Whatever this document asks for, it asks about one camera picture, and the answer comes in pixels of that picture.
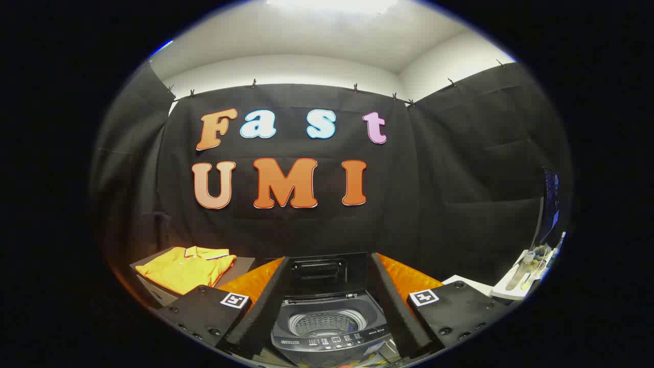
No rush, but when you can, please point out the orange polo shirt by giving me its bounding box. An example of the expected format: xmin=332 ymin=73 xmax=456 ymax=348
xmin=135 ymin=246 xmax=237 ymax=296

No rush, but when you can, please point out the clear plastic tube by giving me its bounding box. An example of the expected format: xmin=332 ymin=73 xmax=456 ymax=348
xmin=506 ymin=250 xmax=535 ymax=290

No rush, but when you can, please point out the dark computer monitor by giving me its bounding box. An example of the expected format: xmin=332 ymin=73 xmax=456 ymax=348
xmin=531 ymin=166 xmax=562 ymax=251

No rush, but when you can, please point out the white tray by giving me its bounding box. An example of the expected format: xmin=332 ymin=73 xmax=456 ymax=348
xmin=490 ymin=233 xmax=566 ymax=302

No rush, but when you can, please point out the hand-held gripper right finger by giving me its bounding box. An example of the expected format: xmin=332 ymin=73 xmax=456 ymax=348
xmin=370 ymin=252 xmax=514 ymax=358

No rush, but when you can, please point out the grey washing machine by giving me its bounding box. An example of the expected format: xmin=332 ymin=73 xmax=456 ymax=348
xmin=271 ymin=295 xmax=395 ymax=366

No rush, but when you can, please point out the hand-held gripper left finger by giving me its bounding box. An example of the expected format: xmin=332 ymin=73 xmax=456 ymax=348
xmin=153 ymin=256 xmax=292 ymax=361

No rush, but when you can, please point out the grey box stand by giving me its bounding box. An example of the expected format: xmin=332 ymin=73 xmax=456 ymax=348
xmin=129 ymin=253 xmax=256 ymax=310

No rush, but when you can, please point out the black backdrop cloth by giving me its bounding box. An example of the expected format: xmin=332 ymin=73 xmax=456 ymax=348
xmin=89 ymin=61 xmax=573 ymax=287

